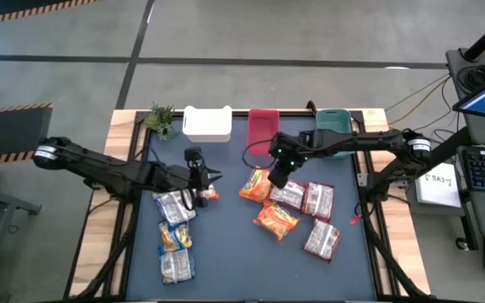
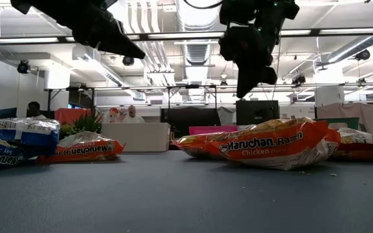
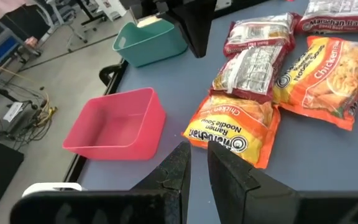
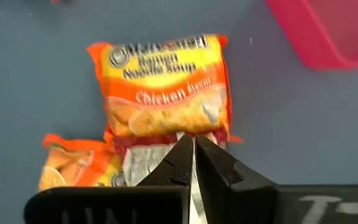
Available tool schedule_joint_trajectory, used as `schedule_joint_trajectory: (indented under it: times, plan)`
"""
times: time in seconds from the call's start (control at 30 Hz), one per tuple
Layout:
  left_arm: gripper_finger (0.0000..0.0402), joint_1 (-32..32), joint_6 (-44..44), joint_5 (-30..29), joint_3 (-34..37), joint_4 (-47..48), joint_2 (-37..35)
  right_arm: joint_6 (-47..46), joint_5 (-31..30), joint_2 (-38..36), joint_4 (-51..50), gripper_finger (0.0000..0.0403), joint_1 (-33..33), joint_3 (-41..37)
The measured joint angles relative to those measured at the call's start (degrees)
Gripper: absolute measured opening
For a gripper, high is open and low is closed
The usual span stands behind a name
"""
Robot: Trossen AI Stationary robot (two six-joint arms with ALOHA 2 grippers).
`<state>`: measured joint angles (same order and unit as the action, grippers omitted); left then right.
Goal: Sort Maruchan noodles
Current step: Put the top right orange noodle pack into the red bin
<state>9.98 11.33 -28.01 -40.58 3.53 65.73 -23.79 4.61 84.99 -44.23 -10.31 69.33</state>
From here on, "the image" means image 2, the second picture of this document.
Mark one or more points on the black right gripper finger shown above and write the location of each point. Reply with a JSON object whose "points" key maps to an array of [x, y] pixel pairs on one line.
{"points": [[269, 76], [246, 81]]}

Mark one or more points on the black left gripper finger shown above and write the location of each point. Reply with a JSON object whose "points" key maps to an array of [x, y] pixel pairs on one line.
{"points": [[125, 47]]}

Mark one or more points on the orange Maruchan ramen packet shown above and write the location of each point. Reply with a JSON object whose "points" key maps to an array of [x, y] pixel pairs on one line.
{"points": [[86, 149], [194, 145], [270, 145]]}

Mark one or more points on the red Maruchan ramen packet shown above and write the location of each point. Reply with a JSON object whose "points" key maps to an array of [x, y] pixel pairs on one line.
{"points": [[355, 145]]}

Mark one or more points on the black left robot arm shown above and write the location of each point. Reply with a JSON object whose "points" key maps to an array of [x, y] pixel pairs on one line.
{"points": [[34, 6]]}

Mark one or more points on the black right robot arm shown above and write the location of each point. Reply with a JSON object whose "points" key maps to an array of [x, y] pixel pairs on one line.
{"points": [[283, 13]]}

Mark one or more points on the black ceiling spotlight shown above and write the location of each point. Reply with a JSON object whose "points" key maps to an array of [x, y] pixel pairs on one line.
{"points": [[128, 61], [23, 67], [363, 54]]}

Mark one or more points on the black box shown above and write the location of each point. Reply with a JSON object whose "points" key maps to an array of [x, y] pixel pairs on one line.
{"points": [[257, 112]]}

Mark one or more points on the grey cloth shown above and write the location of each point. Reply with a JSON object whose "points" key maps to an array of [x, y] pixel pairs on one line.
{"points": [[227, 115]]}

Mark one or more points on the red plastic bin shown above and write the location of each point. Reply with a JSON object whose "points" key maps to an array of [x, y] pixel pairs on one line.
{"points": [[212, 130]]}

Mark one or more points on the white ceiling light strip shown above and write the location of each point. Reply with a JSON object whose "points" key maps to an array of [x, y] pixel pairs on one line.
{"points": [[185, 35], [21, 40], [355, 31]]}

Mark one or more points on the person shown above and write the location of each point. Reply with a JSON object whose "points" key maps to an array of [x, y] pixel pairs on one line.
{"points": [[132, 115], [33, 110]]}

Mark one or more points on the black cabinet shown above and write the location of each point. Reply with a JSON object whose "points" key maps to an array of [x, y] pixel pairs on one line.
{"points": [[189, 119]]}

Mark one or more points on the teal plastic bin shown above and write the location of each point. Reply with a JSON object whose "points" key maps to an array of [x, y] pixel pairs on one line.
{"points": [[338, 123]]}

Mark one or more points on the red cloth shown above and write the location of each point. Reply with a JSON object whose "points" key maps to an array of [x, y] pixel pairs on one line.
{"points": [[71, 116]]}

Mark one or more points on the beige cloth cover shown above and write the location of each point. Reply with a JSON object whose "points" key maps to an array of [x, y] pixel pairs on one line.
{"points": [[348, 115]]}

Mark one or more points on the dark computer monitor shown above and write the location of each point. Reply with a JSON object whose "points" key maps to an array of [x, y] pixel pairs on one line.
{"points": [[7, 112]]}

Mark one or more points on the silver ventilation duct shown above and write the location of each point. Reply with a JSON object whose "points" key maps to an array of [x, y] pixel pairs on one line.
{"points": [[197, 48]]}

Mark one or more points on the black metal frame stand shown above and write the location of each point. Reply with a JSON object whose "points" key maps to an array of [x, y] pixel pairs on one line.
{"points": [[168, 97]]}

